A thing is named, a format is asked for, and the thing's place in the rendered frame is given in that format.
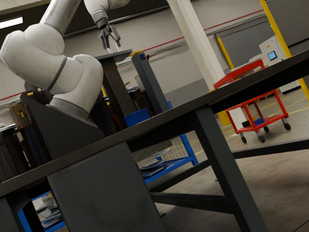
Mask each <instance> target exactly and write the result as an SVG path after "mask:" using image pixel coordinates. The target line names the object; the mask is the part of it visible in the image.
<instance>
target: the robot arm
mask: <svg viewBox="0 0 309 232"><path fill-rule="evenodd" d="M80 2H81V0H52V1H51V3H50V4H49V6H48V8H47V10H46V12H45V14H44V16H43V18H42V19H41V21H40V23H39V24H34V25H31V26H29V27H28V28H27V29H26V30H25V31H24V32H22V31H20V30H18V31H14V32H12V33H10V34H8V35H7V36H6V38H5V41H4V43H3V46H2V48H1V51H0V59H1V60H2V62H3V64H4V65H5V66H6V67H7V68H8V69H9V70H10V71H11V72H12V73H14V74H15V75H17V76H18V77H20V78H22V79H24V80H25V81H27V82H29V83H31V84H33V85H35V86H37V87H40V88H43V89H45V90H47V91H49V92H50V93H51V94H52V95H54V97H53V99H52V101H51V102H50V104H46V106H48V107H50V108H53V109H55V110H57V111H60V112H62V113H64V114H66V115H68V116H71V117H73V118H76V119H78V120H80V121H83V122H85V123H87V124H90V125H92V126H94V127H97V128H98V126H97V125H95V124H94V123H92V122H91V121H89V119H88V116H89V114H90V112H91V110H92V108H93V106H94V104H95V102H96V100H97V98H98V96H99V93H100V90H101V87H102V83H103V68H102V65H101V64H100V62H99V61H98V60H96V59H95V58H94V57H92V56H89V55H85V54H78V55H75V56H73V58H69V57H66V56H64V55H63V51H64V47H65V44H64V41H63V35H64V33H65V31H66V29H67V27H68V25H69V24H70V22H71V20H72V18H73V16H74V14H75V12H76V10H77V8H78V6H79V4H80ZM129 2H130V0H84V3H85V5H86V8H87V10H88V12H89V13H90V14H91V16H92V18H93V20H94V23H95V24H97V26H98V28H99V30H100V31H101V34H100V35H99V36H98V37H99V38H100V40H101V43H102V46H103V48H104V50H107V51H108V53H109V54H110V53H113V51H112V49H111V48H110V46H109V39H108V37H109V35H110V36H111V37H112V38H113V39H114V41H115V44H116V47H117V49H118V51H119V52H120V51H122V49H121V44H120V42H119V41H120V39H121V37H120V36H119V34H118V32H117V30H116V29H115V26H114V25H110V24H109V21H108V16H107V14H106V10H111V9H116V8H120V7H123V6H125V5H127V4H128V3H129ZM111 30H112V31H111Z"/></svg>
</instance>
